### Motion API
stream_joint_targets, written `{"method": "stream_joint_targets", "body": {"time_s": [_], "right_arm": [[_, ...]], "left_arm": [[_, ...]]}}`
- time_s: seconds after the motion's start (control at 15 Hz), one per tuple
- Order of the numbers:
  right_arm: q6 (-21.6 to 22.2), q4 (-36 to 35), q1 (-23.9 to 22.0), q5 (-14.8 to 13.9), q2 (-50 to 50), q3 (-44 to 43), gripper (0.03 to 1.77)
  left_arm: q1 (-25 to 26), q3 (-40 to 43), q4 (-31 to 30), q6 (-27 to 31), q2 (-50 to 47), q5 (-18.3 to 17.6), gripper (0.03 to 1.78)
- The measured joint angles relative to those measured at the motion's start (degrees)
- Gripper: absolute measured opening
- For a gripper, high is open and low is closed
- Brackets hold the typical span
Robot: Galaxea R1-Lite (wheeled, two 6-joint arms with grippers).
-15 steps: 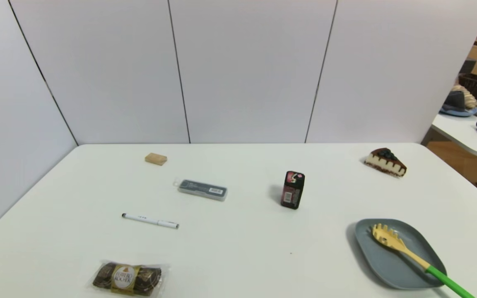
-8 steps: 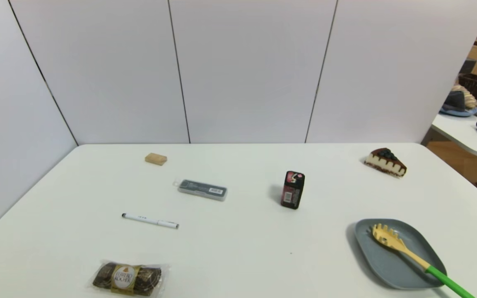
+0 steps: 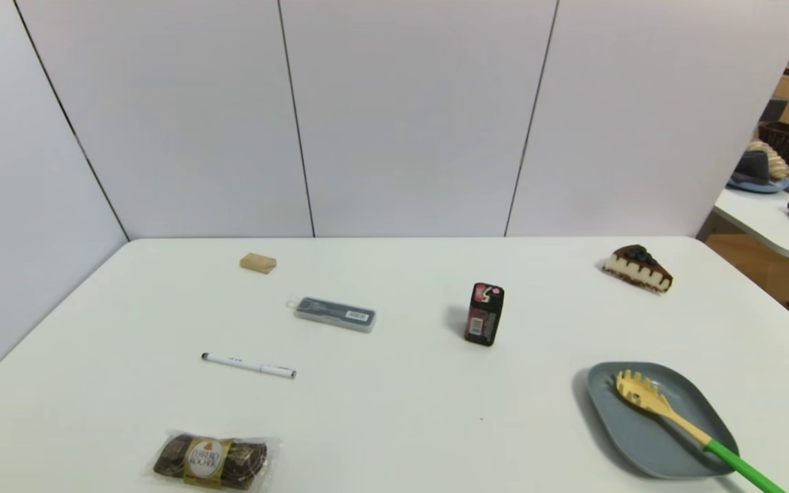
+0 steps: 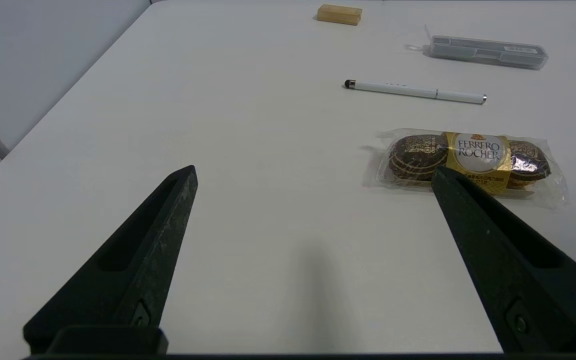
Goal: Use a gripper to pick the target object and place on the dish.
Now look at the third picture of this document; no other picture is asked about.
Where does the yellow pasta spoon green handle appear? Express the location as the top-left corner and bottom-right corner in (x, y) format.
(615, 370), (787, 493)

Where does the grey plastic dish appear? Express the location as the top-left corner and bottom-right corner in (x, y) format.
(586, 362), (742, 480)

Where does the grey transparent pencil lead case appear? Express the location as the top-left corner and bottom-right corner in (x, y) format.
(287, 294), (377, 334)

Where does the small black red box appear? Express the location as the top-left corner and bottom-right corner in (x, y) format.
(464, 282), (505, 347)

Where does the small wooden block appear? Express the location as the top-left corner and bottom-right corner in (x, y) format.
(240, 253), (277, 275)

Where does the white pen with black tip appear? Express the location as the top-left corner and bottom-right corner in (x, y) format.
(201, 352), (297, 379)

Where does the chocolate cake slice toy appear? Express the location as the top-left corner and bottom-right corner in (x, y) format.
(602, 244), (674, 294)

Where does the Ferrero Rocher chocolate pack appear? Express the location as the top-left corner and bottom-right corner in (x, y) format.
(145, 430), (281, 491)

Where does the grey blue hat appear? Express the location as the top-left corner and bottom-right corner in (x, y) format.
(727, 150), (789, 194)

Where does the white side table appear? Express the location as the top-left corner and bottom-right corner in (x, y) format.
(696, 185), (789, 264)

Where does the beige woven item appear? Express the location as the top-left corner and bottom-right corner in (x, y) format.
(745, 140), (789, 180)

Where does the dark grey chair back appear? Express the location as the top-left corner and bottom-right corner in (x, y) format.
(759, 97), (789, 124)

